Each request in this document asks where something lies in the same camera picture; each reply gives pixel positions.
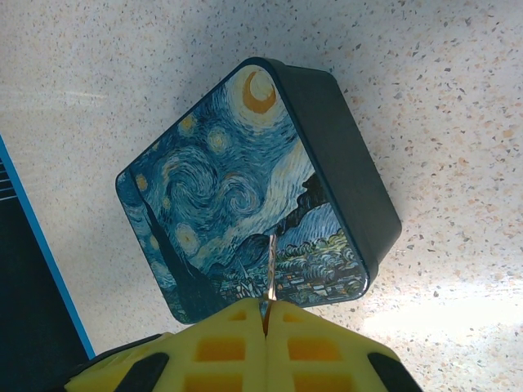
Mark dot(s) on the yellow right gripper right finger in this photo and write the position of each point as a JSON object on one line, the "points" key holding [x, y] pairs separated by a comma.
{"points": [[327, 359]]}

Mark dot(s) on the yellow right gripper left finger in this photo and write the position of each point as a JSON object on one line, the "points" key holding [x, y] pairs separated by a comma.
{"points": [[184, 359]]}

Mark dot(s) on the starry night print tin box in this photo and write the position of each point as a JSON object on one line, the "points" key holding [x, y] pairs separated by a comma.
{"points": [[229, 183]]}

